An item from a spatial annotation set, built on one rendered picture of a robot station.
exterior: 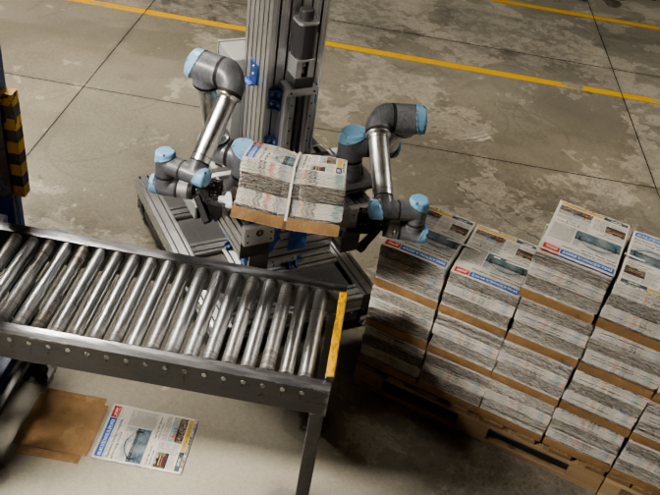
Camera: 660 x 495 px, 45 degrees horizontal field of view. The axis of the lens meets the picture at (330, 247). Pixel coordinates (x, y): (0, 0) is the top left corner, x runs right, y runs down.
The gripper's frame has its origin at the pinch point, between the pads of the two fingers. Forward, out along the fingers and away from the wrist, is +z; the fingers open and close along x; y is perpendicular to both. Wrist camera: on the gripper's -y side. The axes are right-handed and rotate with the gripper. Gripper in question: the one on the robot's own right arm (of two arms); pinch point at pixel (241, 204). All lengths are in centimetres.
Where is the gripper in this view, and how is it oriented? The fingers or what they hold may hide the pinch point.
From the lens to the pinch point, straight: 301.0
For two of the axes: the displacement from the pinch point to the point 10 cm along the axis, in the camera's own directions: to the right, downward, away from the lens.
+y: 1.7, -9.4, -2.9
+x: 0.7, -2.8, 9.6
